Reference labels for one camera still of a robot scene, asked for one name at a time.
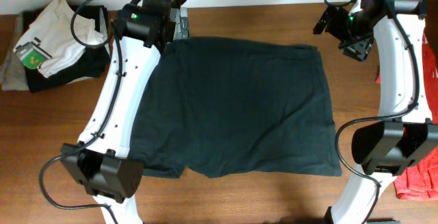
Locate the grey folded garment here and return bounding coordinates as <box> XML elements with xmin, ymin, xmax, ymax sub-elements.
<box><xmin>1</xmin><ymin>14</ymin><xmax>29</xmax><ymax>91</ymax></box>

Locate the white folded t-shirt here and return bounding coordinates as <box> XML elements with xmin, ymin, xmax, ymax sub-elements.
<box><xmin>13</xmin><ymin>0</ymin><xmax>85</xmax><ymax>78</ymax></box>

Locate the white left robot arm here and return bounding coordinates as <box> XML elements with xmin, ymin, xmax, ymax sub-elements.
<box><xmin>60</xmin><ymin>0</ymin><xmax>189</xmax><ymax>223</ymax></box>

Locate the red t-shirt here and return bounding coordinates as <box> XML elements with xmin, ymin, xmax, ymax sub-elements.
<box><xmin>394</xmin><ymin>35</ymin><xmax>437</xmax><ymax>201</ymax></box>

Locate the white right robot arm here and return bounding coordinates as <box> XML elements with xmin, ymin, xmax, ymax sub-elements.
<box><xmin>313</xmin><ymin>0</ymin><xmax>437</xmax><ymax>224</ymax></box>

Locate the black folded garment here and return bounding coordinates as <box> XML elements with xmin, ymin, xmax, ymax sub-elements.
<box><xmin>25</xmin><ymin>5</ymin><xmax>110</xmax><ymax>93</ymax></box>

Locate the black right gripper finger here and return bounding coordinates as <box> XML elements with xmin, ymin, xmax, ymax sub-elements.
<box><xmin>338</xmin><ymin>37</ymin><xmax>373</xmax><ymax>62</ymax></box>
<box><xmin>313</xmin><ymin>6</ymin><xmax>335</xmax><ymax>34</ymax></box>

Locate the dark green Nike t-shirt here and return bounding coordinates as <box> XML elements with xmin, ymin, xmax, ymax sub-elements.
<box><xmin>129</xmin><ymin>37</ymin><xmax>342</xmax><ymax>178</ymax></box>

